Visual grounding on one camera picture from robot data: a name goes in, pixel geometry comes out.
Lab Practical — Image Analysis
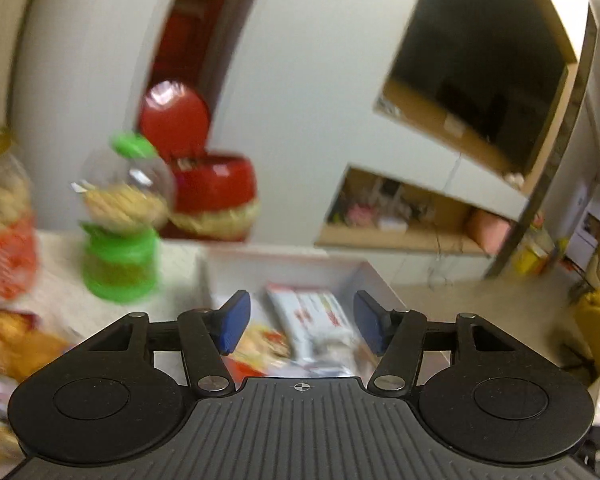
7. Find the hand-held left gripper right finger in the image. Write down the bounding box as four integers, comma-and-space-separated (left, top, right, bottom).
352, 290, 514, 396

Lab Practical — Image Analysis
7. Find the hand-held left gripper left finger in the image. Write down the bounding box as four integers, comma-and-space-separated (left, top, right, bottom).
87, 289, 252, 396

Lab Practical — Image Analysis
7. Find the orange red snack packet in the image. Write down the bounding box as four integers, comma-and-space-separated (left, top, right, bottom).
225, 324, 302, 377

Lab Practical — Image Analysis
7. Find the pink cardboard box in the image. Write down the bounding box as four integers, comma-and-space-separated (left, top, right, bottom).
200, 252, 452, 377

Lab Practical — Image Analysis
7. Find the white snack packet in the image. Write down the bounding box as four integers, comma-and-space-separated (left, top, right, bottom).
266, 284, 354, 362

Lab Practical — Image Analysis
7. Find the red apple-shaped container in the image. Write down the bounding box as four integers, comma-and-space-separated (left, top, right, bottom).
139, 80, 259, 242

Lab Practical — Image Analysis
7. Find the green candy dispenser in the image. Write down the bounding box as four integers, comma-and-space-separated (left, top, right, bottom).
71, 132, 177, 304

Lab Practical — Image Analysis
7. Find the pink cushion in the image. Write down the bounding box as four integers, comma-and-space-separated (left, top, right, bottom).
464, 207, 512, 257

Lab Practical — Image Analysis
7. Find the yellow plastic bag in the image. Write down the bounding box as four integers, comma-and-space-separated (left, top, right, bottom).
509, 225, 567, 277

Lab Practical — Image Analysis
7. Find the white lace tablecloth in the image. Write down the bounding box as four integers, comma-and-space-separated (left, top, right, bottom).
0, 230, 208, 463

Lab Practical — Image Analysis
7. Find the panda print snack packet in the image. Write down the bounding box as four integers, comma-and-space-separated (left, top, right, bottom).
0, 310, 72, 382

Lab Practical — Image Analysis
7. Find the clear plastic biscuit jar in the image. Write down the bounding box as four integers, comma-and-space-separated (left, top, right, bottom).
0, 125, 40, 307

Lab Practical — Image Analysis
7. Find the black television screen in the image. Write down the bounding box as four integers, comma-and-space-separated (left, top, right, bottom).
377, 0, 583, 183

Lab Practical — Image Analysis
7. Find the red slatted door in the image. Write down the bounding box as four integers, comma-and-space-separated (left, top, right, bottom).
152, 0, 263, 161

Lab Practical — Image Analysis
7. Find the wooden wall shelf niche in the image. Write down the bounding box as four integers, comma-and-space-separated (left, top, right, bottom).
314, 162, 531, 257

